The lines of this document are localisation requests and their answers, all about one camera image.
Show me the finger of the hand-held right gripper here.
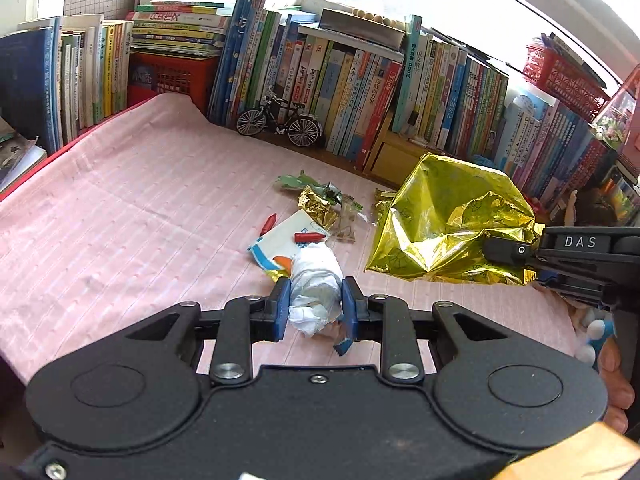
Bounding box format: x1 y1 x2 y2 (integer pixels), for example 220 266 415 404
482 236 544 267

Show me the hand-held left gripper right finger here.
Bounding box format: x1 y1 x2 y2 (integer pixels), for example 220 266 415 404
341 276 513 386

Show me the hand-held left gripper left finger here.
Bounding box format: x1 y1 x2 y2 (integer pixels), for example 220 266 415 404
120 276 292 387

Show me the white tissue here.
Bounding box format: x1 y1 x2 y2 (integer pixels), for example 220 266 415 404
289 245 345 339

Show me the large gold foil bag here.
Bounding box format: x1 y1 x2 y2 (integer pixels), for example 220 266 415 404
365 152 547 287

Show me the gold snack wrapper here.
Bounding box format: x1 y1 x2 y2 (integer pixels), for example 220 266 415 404
298 186 340 231

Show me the green and white wrapper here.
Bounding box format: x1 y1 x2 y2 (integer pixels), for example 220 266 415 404
276 171 322 194

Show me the person's right hand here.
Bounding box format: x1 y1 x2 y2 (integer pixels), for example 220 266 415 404
597 336 636 434

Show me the blue wrapper scrap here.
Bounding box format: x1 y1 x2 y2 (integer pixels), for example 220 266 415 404
332 321 359 359

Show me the small doll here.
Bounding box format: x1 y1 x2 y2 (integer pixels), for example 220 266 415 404
564 187 618 229

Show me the white and blue paper packet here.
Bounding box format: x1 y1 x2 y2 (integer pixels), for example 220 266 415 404
247 208 329 274

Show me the blue and white plush toy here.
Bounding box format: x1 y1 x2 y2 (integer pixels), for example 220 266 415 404
574 307 617 373

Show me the clear plastic wrapper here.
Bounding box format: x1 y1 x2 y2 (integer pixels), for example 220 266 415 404
335 201 364 244

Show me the row of pale blue books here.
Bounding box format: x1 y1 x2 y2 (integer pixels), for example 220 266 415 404
494 91 623 213

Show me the crumpled green wrapper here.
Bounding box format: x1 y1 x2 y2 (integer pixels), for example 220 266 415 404
322 185 363 211

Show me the wooden desk organizer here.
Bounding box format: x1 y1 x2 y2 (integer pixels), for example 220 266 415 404
362 110 453 192

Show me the pink toy box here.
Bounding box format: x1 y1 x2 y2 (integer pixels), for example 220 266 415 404
591 64 640 152

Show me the red mesh basket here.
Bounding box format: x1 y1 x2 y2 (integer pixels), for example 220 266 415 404
522 42 624 124

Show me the pink striped cloth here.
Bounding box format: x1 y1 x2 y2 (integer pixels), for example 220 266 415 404
0 94 596 387

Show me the model bicycle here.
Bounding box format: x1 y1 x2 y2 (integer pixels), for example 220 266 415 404
235 85 324 150

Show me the long row of colourful books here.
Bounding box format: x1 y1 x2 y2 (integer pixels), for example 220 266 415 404
209 0 510 172

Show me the red plastic crate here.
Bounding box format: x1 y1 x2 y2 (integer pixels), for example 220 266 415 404
127 51 221 112

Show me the grey book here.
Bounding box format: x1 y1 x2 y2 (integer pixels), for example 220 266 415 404
319 8 407 52

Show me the stack of flat books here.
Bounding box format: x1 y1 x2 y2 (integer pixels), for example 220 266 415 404
126 2 235 57

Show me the row of upright books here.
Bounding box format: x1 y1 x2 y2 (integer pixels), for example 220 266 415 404
0 16 135 155

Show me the grid cutting board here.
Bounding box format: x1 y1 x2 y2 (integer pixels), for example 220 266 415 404
63 0 139 18

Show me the string of wooden beads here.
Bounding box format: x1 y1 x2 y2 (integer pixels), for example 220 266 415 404
344 7 405 29

